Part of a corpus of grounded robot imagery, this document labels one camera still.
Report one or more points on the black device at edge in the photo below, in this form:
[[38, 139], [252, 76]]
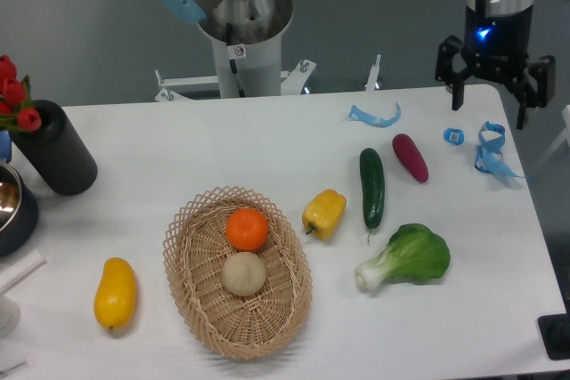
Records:
[[555, 335]]

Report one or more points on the orange fruit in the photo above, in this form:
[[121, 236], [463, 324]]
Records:
[[247, 229]]

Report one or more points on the white frame right edge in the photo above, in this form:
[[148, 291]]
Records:
[[561, 139]]

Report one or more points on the blue ribbon strip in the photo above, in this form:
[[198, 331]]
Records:
[[357, 115]]

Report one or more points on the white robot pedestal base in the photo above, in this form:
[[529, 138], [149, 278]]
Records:
[[247, 51]]

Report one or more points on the tangled blue ribbon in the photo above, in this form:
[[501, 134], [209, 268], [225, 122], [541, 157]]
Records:
[[489, 157]]

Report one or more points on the yellow bell pepper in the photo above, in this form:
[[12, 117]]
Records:
[[323, 214]]

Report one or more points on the black cylindrical vase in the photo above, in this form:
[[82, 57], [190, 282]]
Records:
[[57, 151]]

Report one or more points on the green cucumber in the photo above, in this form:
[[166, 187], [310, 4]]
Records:
[[373, 189]]

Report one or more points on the green bok choy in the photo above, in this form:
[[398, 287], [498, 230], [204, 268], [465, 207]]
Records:
[[413, 252]]

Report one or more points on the blue object left edge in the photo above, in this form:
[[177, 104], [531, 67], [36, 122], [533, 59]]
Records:
[[5, 147]]

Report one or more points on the red artificial tulips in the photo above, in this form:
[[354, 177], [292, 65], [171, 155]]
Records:
[[18, 113]]

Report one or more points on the white stand object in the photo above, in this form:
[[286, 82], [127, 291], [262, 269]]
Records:
[[10, 277]]

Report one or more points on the dark metal bowl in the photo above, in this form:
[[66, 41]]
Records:
[[19, 211]]

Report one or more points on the white steamed bun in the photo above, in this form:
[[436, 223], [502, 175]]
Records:
[[244, 273]]

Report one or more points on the yellow mango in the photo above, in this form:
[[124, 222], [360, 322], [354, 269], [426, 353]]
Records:
[[116, 295]]

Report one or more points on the purple sweet potato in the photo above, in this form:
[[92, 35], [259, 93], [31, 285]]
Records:
[[410, 157]]

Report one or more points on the small blue tape roll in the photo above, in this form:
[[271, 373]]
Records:
[[454, 136]]

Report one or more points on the woven wicker basket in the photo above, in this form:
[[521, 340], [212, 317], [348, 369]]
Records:
[[195, 249]]

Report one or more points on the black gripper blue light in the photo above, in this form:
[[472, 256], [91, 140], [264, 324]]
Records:
[[495, 45]]

